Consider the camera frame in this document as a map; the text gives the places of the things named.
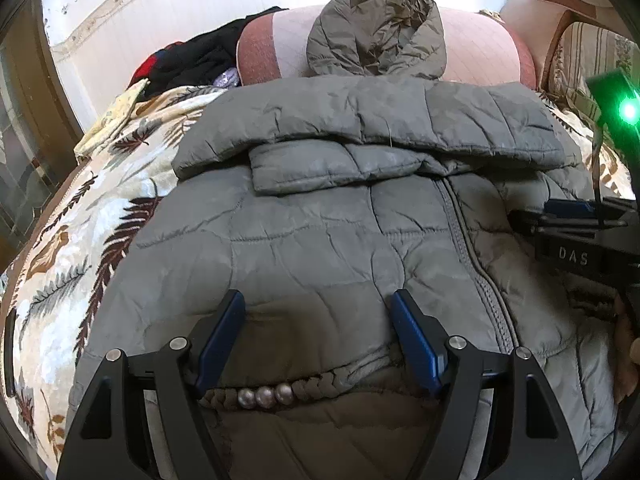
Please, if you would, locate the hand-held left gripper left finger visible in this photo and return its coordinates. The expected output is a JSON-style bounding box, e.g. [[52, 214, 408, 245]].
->
[[56, 289, 247, 480]]

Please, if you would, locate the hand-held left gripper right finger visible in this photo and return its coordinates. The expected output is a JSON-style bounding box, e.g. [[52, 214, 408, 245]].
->
[[390, 289, 583, 480]]

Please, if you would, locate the purple patterned cloth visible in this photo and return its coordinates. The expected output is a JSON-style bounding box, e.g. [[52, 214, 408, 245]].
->
[[212, 67, 242, 89]]

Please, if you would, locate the person's right hand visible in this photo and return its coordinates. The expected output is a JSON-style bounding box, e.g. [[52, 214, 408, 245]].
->
[[614, 292, 640, 407]]

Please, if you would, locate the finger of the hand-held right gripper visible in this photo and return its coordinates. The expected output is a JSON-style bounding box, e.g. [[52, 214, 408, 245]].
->
[[544, 198, 602, 221], [507, 208, 547, 237]]

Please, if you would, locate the leaf print blanket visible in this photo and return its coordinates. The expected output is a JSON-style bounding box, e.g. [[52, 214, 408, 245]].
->
[[10, 84, 637, 467]]

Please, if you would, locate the grey puffer jacket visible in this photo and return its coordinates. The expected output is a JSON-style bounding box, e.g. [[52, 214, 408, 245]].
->
[[75, 0, 632, 480]]

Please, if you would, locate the pale yellow floral cloth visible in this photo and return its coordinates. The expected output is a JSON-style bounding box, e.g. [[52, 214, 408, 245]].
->
[[75, 79, 152, 159]]

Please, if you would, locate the pink bolster cushion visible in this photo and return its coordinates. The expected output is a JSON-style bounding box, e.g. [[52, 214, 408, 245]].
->
[[236, 4, 537, 92]]

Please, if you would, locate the pile of black clothes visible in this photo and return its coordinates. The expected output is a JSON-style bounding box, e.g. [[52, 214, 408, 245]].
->
[[129, 6, 290, 102]]

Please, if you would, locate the wooden door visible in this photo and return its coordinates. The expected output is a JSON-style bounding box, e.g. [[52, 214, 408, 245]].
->
[[0, 0, 87, 261]]

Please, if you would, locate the striped beige cushion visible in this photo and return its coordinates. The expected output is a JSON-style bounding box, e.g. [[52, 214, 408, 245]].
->
[[542, 10, 640, 132]]

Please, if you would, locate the pink sofa armrest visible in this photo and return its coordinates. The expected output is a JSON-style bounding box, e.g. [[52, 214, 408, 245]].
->
[[500, 0, 621, 92]]

